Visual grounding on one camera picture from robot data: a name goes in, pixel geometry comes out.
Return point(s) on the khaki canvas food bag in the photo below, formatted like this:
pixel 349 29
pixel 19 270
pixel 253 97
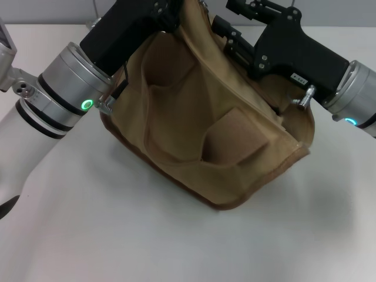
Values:
pixel 205 123

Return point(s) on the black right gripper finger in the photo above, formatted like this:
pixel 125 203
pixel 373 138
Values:
pixel 235 41
pixel 258 7

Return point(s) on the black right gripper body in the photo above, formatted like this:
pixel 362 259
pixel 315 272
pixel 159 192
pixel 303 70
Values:
pixel 293 50

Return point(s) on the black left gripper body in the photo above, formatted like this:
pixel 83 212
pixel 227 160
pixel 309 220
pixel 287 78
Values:
pixel 123 32

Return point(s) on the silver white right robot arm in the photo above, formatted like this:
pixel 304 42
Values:
pixel 355 94

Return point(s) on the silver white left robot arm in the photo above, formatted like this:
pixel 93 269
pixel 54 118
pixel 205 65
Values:
pixel 58 85

